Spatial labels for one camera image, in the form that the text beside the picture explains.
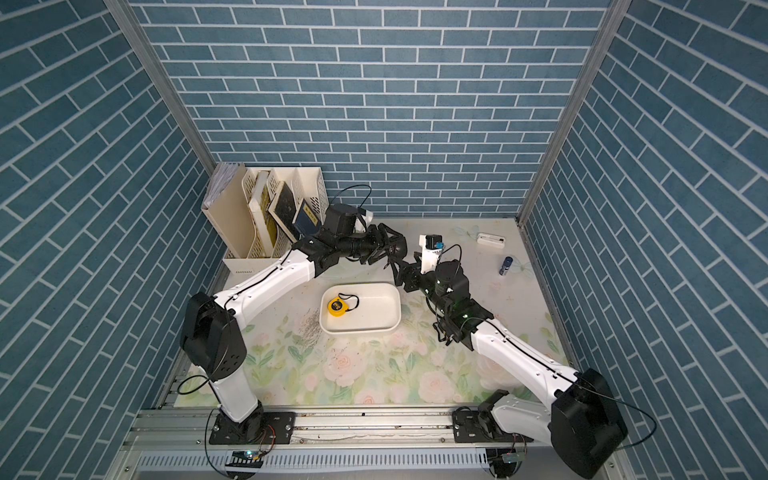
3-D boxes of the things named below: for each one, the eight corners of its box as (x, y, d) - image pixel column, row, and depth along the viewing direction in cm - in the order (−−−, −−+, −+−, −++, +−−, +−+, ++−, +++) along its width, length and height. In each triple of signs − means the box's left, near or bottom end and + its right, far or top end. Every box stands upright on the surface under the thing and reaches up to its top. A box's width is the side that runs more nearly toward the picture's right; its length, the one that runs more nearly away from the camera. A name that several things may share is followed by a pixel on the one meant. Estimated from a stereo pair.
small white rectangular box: (475, 245, 116) (477, 239, 113) (476, 237, 119) (478, 231, 116) (502, 251, 114) (505, 245, 112) (503, 243, 117) (505, 237, 114)
